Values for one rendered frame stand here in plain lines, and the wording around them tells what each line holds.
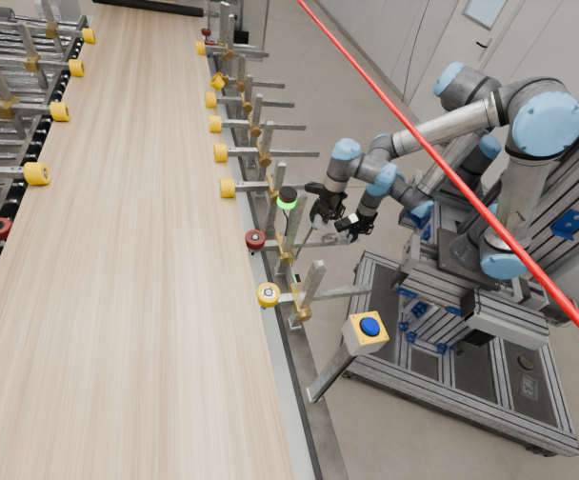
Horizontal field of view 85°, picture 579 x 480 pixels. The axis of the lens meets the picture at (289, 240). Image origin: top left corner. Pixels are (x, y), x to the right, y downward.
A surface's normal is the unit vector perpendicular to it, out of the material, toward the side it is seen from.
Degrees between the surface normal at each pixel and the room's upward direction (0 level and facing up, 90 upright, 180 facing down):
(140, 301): 0
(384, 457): 0
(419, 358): 0
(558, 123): 83
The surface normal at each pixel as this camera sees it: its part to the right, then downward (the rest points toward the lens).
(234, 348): 0.19, -0.65
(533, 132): -0.36, 0.56
